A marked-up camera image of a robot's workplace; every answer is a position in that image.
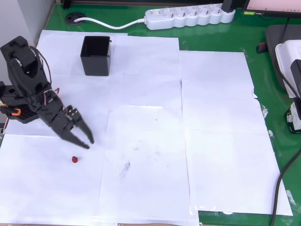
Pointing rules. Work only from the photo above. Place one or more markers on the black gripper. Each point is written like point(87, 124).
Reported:
point(66, 128)

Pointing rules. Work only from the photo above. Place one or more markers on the red round object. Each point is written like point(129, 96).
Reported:
point(74, 159)

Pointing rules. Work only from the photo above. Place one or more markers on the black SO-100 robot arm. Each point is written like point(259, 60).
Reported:
point(26, 77)

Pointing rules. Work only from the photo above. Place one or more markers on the black square cup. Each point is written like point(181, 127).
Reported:
point(96, 64)

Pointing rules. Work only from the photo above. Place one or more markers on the white device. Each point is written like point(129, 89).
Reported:
point(285, 61)

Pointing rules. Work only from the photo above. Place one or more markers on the orange and black clamp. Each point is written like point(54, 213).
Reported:
point(14, 112)

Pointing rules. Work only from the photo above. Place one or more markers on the white power strip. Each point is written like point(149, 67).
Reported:
point(188, 18)

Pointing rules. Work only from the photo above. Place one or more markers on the black plug adapter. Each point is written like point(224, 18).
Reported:
point(228, 5)

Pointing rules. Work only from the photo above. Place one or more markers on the green desk mat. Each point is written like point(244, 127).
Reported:
point(249, 35)

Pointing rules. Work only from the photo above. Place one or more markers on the red and black USB stick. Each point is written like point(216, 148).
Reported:
point(261, 47)

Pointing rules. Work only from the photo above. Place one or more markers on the grey pad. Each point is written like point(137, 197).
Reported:
point(272, 47)

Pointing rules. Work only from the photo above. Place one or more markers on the black device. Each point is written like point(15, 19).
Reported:
point(296, 75)

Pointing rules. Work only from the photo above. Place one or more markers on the black computer monitor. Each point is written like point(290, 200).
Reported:
point(270, 5)

